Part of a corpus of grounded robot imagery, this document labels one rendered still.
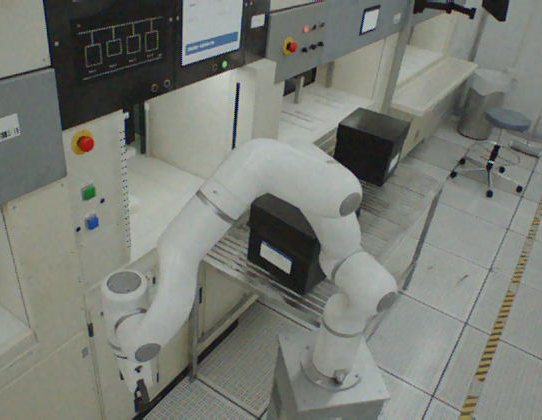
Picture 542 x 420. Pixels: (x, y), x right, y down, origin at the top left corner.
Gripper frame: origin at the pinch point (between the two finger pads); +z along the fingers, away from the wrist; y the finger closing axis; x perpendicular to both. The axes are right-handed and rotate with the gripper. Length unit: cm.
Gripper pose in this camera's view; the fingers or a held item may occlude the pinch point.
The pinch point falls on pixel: (134, 390)
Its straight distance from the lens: 118.3
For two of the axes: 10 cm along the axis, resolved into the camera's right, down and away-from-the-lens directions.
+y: -5.3, -5.2, 6.7
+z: -1.1, 8.2, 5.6
